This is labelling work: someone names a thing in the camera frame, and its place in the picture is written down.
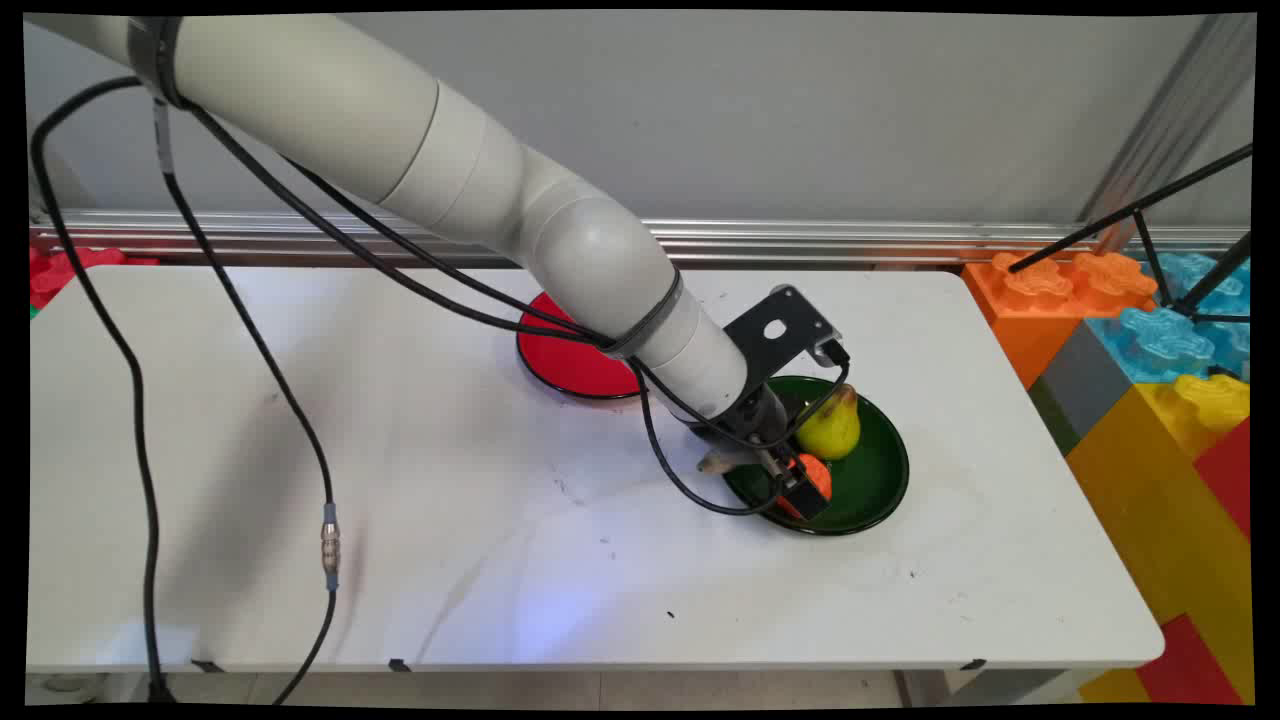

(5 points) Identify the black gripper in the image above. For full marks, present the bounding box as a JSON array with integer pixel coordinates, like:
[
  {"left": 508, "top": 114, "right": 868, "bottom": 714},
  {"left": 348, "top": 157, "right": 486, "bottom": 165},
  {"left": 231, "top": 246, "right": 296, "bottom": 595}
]
[{"left": 686, "top": 384, "right": 834, "bottom": 524}]

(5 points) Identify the orange toy pepper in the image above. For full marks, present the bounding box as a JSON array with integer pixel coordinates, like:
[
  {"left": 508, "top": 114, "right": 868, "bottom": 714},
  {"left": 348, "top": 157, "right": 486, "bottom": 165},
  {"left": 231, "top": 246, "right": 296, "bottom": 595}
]
[{"left": 775, "top": 453, "right": 834, "bottom": 522}]

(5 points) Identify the yellow-green toy pear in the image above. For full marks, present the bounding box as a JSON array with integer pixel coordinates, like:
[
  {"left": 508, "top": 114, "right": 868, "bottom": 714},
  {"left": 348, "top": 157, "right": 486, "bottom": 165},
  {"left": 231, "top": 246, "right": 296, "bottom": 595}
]
[{"left": 795, "top": 384, "right": 863, "bottom": 462}]

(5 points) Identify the dark green round plate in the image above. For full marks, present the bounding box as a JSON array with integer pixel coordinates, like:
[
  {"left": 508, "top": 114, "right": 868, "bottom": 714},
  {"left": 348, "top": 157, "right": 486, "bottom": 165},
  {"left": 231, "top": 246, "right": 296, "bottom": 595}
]
[{"left": 722, "top": 375, "right": 911, "bottom": 538}]

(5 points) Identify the red round plate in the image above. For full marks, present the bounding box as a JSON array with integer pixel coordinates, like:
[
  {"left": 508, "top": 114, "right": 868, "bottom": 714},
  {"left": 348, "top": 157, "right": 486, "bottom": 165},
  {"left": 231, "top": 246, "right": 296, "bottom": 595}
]
[{"left": 515, "top": 290, "right": 647, "bottom": 402}]

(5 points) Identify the orange giant toy block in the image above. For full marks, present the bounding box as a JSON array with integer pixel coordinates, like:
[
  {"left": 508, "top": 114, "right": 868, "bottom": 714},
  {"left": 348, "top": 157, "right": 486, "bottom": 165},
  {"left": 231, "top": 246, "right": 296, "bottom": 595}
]
[{"left": 963, "top": 250, "right": 1161, "bottom": 389}]

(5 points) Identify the grey giant toy block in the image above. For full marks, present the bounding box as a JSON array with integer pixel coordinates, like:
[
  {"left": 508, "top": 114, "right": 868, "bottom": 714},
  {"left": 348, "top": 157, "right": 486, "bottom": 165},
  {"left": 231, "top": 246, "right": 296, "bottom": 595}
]
[{"left": 1028, "top": 318, "right": 1138, "bottom": 458}]

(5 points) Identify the blue giant toy block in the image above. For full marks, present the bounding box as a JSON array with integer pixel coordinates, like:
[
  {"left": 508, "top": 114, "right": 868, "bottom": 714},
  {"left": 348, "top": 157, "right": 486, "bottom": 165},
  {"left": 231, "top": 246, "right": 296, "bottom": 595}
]
[{"left": 1085, "top": 250, "right": 1253, "bottom": 383}]

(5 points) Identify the black tripod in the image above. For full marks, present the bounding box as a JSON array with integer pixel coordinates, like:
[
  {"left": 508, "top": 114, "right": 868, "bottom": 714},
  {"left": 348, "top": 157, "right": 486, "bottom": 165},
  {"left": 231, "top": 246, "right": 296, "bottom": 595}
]
[{"left": 1008, "top": 143, "right": 1254, "bottom": 325}]

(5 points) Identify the red giant toy block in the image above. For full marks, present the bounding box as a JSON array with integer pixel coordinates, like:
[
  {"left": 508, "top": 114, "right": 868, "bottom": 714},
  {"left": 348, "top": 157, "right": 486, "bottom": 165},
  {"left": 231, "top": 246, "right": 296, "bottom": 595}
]
[
  {"left": 1190, "top": 418, "right": 1253, "bottom": 543},
  {"left": 1133, "top": 613, "right": 1248, "bottom": 706}
]

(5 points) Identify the slanted aluminium profile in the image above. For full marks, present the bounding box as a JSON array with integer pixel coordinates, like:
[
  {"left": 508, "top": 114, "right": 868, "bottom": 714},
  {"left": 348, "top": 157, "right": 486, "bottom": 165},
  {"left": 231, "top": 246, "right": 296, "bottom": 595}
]
[{"left": 1078, "top": 14, "right": 1254, "bottom": 229}]

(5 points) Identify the red studded toy block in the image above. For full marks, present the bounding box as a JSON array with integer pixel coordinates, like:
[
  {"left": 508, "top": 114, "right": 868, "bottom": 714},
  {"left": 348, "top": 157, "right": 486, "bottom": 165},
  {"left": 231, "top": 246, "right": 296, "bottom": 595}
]
[{"left": 30, "top": 246, "right": 161, "bottom": 313}]

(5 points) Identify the black looped camera cable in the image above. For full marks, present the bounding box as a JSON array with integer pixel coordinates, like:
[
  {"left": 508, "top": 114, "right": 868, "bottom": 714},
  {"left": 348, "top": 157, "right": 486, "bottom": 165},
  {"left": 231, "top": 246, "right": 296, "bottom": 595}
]
[{"left": 634, "top": 340, "right": 853, "bottom": 519}]

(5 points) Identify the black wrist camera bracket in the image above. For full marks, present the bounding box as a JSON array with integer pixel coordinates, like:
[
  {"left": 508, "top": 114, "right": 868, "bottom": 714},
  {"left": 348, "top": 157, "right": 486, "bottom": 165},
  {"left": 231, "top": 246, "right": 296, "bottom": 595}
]
[{"left": 723, "top": 284, "right": 853, "bottom": 389}]

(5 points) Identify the grey strap on arm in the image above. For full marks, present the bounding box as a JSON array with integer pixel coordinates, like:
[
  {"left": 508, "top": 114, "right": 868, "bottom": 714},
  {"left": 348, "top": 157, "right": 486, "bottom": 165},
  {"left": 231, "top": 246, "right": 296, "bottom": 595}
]
[{"left": 600, "top": 268, "right": 687, "bottom": 362}]

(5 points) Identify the horizontal aluminium rail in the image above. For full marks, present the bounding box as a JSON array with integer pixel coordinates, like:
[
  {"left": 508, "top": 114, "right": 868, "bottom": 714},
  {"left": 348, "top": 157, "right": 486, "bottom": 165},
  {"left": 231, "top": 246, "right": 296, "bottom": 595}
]
[{"left": 30, "top": 208, "right": 1251, "bottom": 271}]

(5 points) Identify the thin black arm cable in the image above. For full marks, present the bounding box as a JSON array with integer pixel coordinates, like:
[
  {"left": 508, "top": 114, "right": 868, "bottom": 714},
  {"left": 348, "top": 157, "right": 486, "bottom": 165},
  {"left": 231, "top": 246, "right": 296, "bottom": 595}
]
[
  {"left": 283, "top": 157, "right": 609, "bottom": 341},
  {"left": 183, "top": 100, "right": 613, "bottom": 348}
]

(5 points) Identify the black cable with metal connector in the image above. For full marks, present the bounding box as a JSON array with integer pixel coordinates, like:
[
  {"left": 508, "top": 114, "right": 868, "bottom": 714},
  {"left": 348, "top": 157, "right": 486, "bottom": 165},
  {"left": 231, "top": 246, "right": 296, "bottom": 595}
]
[{"left": 150, "top": 95, "right": 342, "bottom": 706}]

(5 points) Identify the thick black cable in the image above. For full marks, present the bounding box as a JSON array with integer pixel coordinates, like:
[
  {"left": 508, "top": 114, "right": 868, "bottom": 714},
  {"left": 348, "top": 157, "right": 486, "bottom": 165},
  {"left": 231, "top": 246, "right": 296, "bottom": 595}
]
[{"left": 30, "top": 75, "right": 176, "bottom": 703}]

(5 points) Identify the black strap on arm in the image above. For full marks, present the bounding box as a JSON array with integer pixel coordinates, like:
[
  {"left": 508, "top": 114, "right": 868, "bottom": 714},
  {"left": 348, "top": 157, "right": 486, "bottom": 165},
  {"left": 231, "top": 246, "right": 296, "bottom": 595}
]
[{"left": 127, "top": 15, "right": 203, "bottom": 110}]

